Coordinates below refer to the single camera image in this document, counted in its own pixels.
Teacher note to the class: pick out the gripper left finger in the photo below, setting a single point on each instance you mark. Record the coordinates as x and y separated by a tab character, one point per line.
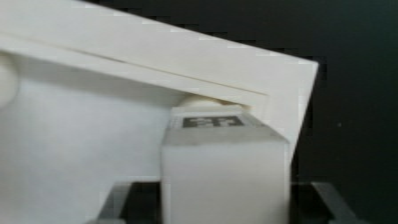
109	216

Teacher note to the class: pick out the white table leg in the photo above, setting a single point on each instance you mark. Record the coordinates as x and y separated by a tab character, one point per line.
224	167

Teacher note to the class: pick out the white square table top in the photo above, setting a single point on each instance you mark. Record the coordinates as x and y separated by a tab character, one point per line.
100	69

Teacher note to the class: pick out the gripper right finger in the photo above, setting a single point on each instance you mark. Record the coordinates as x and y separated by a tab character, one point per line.
343	215

